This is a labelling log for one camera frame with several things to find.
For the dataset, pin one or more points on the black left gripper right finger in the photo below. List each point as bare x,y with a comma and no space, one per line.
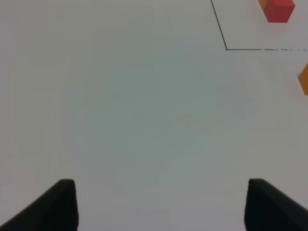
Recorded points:
268,209

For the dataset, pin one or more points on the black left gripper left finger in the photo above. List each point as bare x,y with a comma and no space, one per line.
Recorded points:
55,210

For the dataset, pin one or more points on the template red cube block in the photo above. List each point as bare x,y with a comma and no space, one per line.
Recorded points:
278,11

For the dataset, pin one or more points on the template orange cube block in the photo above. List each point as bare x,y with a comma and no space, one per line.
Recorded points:
263,4

